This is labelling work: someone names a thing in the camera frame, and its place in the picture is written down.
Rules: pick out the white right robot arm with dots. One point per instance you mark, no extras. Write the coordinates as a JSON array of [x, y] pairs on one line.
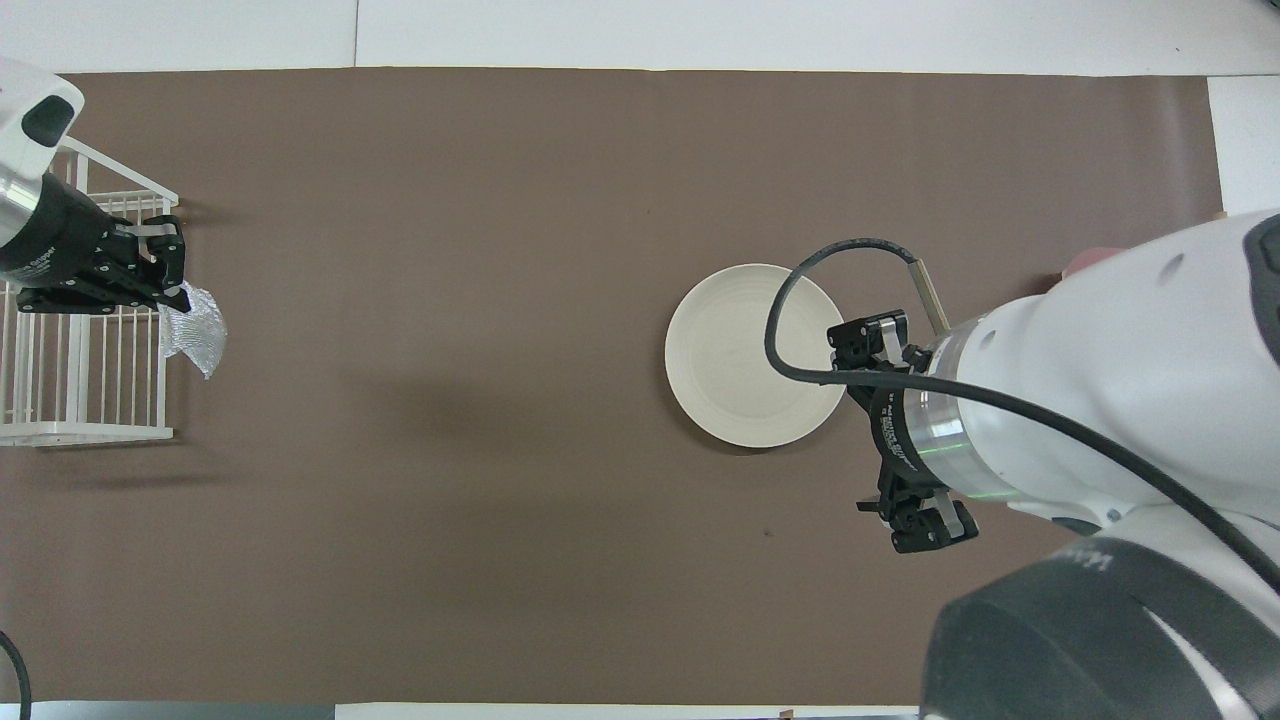
[[1120, 400]]

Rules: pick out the cream round plate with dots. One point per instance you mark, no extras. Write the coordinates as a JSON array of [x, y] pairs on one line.
[[730, 360]]

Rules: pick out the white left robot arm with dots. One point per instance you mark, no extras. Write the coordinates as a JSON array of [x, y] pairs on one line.
[[20, 120]]

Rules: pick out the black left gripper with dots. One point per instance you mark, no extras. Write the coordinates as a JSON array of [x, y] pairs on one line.
[[55, 245]]

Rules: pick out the silver mesh sponge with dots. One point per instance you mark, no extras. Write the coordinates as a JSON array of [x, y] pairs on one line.
[[195, 330]]

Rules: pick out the brown paper table mat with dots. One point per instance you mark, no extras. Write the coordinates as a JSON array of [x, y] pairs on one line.
[[500, 300]]

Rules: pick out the pink plastic cup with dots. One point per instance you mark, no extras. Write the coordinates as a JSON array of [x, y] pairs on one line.
[[1085, 262]]

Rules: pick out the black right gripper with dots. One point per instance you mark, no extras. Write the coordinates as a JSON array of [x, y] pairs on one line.
[[895, 430]]

